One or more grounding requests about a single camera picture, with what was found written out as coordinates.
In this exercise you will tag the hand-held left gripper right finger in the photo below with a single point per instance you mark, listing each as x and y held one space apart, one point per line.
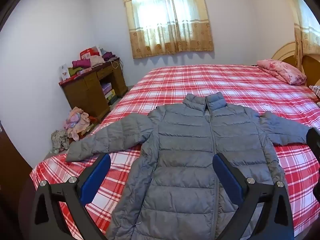
226 173

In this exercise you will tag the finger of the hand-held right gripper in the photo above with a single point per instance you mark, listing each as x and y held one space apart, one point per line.
317 191
315 141

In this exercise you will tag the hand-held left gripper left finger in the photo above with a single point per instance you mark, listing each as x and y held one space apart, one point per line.
96 177

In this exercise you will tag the grey puffer jacket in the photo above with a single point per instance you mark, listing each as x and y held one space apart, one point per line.
185 155

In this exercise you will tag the pile of pink clothes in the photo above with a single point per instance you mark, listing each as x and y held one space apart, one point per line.
78 123

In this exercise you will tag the green folded clothes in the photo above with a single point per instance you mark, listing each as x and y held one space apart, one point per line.
73 71

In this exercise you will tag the purple folded clothes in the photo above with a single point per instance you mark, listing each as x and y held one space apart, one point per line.
110 55

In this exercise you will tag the striped cloth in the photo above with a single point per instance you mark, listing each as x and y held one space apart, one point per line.
315 90

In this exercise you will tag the grey patterned cloth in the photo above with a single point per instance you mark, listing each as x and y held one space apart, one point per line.
60 140

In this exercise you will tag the pink floral folded quilt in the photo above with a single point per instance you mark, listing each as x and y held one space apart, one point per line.
282 71

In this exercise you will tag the stack of colourful boxes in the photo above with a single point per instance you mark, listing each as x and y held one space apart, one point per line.
110 98

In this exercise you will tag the brown wooden door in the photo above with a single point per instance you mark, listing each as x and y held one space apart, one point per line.
11 165

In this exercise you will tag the brown wooden desk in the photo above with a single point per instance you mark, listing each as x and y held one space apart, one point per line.
82 92

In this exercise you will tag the purple flat box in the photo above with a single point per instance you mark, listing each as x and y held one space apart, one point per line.
106 88

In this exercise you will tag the bed with red plaid sheet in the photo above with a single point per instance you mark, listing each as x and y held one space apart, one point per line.
200 85

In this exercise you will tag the wooden bed headboard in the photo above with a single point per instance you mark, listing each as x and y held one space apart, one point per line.
287 52

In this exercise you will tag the beige patterned side curtain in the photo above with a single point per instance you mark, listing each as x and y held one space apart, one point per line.
303 37

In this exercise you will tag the white printed box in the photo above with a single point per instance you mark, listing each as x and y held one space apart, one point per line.
64 73

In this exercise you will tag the magenta folded garment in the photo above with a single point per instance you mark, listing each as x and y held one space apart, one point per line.
81 63

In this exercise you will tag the beige quilted folded garment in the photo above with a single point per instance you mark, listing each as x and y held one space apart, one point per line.
97 61

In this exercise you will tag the red gift box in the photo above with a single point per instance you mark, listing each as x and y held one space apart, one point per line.
87 53

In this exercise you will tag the white paper bag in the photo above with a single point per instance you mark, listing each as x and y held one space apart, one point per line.
98 50

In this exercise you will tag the beige patterned window curtain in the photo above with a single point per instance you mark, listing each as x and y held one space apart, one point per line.
170 40

